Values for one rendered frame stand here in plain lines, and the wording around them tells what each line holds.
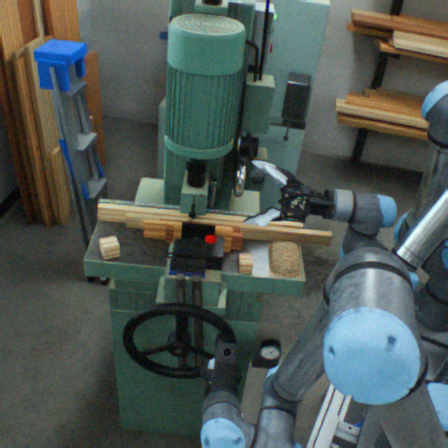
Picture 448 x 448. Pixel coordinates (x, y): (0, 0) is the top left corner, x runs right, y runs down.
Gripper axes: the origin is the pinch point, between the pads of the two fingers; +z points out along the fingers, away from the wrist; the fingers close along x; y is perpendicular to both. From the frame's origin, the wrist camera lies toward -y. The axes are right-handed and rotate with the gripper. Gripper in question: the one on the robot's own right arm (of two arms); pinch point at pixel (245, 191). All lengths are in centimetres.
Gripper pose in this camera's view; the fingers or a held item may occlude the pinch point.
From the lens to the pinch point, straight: 116.5
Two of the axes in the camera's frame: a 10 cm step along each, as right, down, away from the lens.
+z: -9.9, -1.2, -0.4
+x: -1.2, 9.2, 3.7
